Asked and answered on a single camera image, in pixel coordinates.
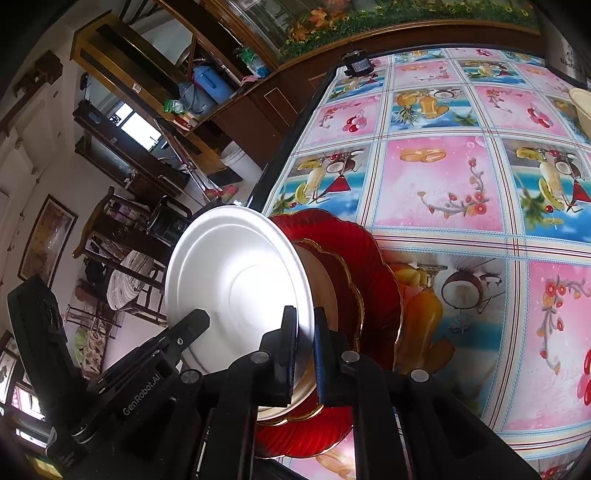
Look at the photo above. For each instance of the green snack packet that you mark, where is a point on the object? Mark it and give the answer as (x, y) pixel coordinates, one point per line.
(173, 107)
(253, 62)

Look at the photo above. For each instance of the wooden partition cabinet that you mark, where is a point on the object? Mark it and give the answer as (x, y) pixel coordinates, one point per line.
(286, 97)

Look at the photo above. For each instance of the wide white foam bowl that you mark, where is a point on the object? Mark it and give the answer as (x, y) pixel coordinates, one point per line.
(231, 277)

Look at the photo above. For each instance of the glass artificial flower display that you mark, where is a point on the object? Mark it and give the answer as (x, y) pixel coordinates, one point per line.
(415, 18)

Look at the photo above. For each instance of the black kettle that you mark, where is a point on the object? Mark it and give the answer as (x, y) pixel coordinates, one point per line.
(164, 226)

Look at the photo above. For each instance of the wooden chair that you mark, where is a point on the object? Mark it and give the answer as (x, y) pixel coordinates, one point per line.
(92, 221)

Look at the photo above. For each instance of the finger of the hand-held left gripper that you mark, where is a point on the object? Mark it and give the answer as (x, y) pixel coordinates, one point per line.
(182, 334)

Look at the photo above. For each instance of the small black device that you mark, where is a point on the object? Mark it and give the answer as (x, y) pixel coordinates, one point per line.
(356, 62)

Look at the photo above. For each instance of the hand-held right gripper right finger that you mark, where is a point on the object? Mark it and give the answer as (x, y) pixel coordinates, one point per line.
(321, 364)

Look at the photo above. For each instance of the beige ribbed plastic bowl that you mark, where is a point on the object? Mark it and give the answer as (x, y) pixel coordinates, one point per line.
(582, 108)

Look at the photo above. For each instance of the striped cloth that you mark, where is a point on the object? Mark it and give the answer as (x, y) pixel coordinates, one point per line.
(129, 274)

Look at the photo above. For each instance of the framed wall picture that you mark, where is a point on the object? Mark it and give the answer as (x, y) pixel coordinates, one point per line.
(46, 240)

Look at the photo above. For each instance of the carved wooden wall ornament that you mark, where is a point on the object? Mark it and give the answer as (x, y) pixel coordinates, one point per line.
(34, 87)

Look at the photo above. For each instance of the blue plastic jug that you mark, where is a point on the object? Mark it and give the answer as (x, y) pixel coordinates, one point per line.
(210, 83)

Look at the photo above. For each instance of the bright window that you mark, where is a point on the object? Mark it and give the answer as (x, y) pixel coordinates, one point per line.
(134, 125)

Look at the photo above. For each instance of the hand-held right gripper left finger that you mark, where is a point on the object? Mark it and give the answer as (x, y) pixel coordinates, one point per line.
(288, 360)

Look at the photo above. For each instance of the large beige plastic bowl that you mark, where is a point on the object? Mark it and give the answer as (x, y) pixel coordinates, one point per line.
(318, 281)

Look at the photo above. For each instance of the white plastic bucket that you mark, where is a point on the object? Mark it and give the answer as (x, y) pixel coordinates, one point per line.
(235, 159)

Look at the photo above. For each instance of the tall wooden shelf frame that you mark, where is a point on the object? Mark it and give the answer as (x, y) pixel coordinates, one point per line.
(85, 39)

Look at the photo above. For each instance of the large red plastic plate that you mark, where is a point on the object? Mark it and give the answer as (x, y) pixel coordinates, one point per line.
(383, 295)

